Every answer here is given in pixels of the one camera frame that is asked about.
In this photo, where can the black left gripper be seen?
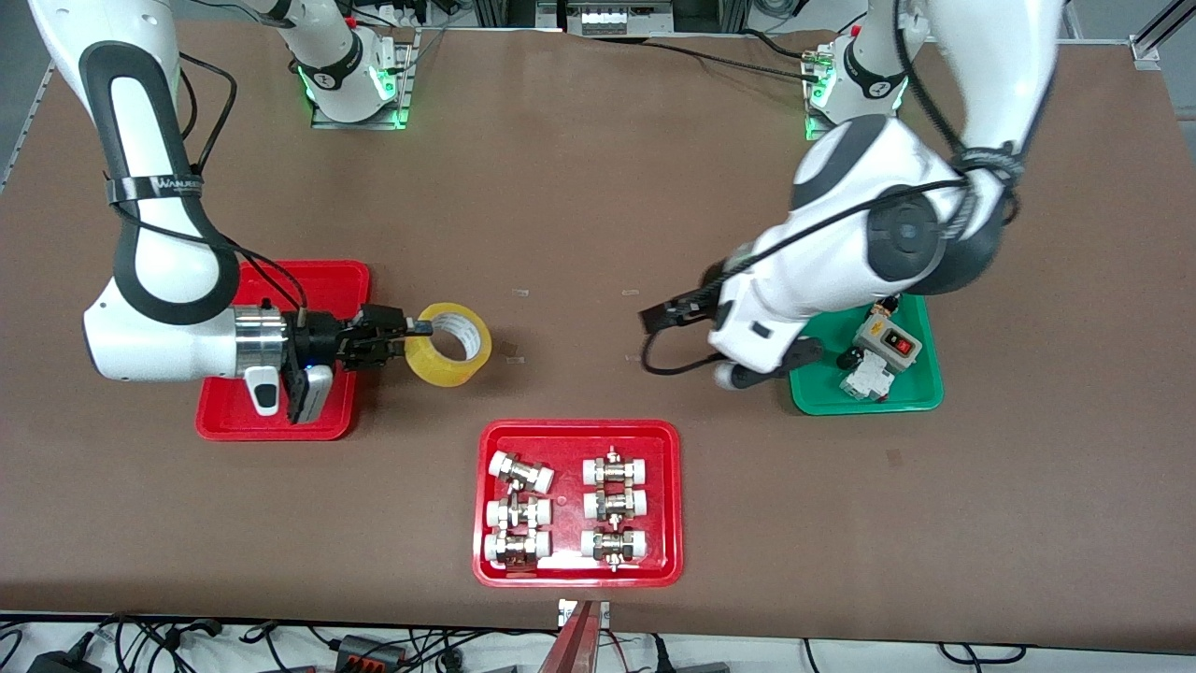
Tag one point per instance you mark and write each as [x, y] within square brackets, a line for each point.
[675, 309]

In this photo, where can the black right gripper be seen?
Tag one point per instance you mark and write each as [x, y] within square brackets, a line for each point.
[322, 337]

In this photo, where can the yellow packing tape roll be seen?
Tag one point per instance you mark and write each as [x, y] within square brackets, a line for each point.
[439, 369]

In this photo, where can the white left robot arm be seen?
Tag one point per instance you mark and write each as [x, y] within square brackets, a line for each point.
[841, 262]

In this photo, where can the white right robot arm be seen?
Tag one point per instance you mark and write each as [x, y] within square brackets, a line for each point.
[140, 234]

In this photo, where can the empty red plastic tray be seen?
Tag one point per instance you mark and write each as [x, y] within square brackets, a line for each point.
[318, 280]

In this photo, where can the brown tape patch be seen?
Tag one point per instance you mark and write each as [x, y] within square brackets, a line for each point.
[510, 350]

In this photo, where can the green plastic tray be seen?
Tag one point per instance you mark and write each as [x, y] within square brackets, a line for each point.
[822, 393]

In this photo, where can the red tray holding fittings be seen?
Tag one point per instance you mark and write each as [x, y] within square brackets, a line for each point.
[570, 561]

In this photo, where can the white capped metal pipe fitting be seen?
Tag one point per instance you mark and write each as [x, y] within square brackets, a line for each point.
[521, 472]
[519, 512]
[517, 547]
[615, 505]
[614, 544]
[615, 469]

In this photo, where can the white circuit breaker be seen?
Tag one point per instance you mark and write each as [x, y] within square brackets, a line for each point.
[864, 381]

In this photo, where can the black orange connector box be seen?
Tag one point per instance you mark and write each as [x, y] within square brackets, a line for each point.
[369, 651]

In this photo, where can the small metal label plate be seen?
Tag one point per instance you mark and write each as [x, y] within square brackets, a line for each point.
[566, 612]

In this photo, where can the black power adapter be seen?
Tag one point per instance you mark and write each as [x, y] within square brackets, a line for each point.
[61, 662]

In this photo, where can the aluminium corner profile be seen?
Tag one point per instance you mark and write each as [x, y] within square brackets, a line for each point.
[1159, 37]

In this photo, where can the grey on-off switch box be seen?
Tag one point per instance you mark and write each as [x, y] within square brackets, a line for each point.
[878, 338]

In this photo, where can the black push button switch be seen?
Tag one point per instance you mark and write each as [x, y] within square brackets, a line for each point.
[888, 307]

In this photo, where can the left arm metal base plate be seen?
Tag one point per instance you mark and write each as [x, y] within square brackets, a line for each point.
[818, 126]

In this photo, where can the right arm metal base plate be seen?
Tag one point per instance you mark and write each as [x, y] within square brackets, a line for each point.
[404, 84]

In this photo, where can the aluminium frame with power strip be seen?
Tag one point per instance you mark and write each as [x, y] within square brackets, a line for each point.
[607, 17]

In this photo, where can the red metal post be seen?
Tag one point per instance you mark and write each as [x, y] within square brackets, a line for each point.
[572, 645]

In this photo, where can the aluminium table side rail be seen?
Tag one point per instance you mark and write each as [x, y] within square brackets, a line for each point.
[23, 121]

